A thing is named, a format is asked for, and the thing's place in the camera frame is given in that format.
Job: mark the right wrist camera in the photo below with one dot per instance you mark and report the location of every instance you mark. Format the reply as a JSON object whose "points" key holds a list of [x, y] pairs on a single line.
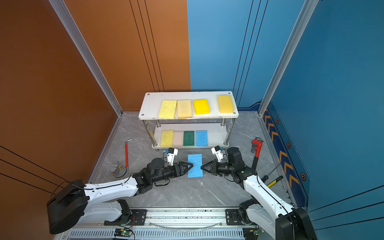
{"points": [[217, 151]]}

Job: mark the red handled hex key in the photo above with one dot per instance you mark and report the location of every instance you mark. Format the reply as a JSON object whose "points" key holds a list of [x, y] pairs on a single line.
{"points": [[127, 153]]}

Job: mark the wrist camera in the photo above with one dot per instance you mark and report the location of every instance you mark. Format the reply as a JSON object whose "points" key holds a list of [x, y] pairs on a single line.
{"points": [[171, 153], [217, 151]]}

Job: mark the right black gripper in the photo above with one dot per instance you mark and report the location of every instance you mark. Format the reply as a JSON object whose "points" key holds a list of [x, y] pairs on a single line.
{"points": [[214, 169]]}

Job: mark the pale yellow orange-backed sponge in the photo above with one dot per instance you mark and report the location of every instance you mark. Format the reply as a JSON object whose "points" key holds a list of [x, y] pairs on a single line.
{"points": [[184, 109]]}

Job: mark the beige foam sponge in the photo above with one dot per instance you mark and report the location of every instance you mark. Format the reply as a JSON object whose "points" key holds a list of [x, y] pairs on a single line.
{"points": [[178, 139]]}

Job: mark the green circuit board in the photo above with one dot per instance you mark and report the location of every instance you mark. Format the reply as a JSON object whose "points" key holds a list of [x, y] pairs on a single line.
{"points": [[252, 233], [123, 234]]}

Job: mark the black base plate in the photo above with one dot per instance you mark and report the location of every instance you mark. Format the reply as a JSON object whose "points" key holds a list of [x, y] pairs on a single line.
{"points": [[135, 218], [236, 217]]}

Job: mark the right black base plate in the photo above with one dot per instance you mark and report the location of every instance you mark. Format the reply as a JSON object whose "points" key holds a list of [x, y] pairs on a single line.
{"points": [[236, 217]]}

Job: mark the light yellow cellulose sponge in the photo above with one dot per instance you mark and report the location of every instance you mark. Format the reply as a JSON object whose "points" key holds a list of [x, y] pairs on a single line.
{"points": [[168, 109]]}

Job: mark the blue cellulose sponge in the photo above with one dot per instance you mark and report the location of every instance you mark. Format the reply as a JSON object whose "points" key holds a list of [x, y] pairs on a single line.
{"points": [[197, 161], [201, 138]]}

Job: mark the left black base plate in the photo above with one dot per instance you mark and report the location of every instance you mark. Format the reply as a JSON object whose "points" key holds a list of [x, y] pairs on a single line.
{"points": [[135, 218]]}

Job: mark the yellow black caliper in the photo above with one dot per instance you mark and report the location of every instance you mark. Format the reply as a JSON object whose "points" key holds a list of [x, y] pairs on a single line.
{"points": [[275, 181]]}

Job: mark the left green circuit board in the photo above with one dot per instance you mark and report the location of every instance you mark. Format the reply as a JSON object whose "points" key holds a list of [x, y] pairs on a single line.
{"points": [[123, 234]]}

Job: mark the white two-tier shelf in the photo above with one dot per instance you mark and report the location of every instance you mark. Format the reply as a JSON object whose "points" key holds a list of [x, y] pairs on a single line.
{"points": [[218, 125]]}

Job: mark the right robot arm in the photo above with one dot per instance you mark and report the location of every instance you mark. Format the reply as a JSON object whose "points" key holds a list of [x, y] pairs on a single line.
{"points": [[266, 209]]}

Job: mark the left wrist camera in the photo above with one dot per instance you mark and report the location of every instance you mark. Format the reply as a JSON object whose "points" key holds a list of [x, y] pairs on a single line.
{"points": [[171, 153]]}

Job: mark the right green circuit board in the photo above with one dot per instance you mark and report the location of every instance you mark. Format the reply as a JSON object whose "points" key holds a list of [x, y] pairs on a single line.
{"points": [[252, 233]]}

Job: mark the black yellow screwdriver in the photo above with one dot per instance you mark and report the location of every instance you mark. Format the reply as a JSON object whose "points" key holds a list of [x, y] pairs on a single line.
{"points": [[266, 177]]}

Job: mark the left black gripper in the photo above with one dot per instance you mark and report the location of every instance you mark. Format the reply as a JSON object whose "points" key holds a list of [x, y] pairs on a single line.
{"points": [[178, 168]]}

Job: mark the green scouring sponge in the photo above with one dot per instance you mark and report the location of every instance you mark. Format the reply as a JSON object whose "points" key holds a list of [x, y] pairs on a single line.
{"points": [[189, 139]]}

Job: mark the red pipe wrench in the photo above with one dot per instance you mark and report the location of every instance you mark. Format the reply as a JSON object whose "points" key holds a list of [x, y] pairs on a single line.
{"points": [[257, 144]]}

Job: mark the bright yellow foam sponge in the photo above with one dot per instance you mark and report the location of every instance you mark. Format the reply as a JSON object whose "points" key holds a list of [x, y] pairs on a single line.
{"points": [[201, 107]]}

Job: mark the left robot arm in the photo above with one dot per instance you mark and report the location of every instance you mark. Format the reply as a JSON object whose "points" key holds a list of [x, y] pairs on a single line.
{"points": [[82, 203]]}

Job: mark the golden yellow sponge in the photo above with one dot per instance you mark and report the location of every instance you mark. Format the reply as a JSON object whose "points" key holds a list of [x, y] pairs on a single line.
{"points": [[226, 105]]}

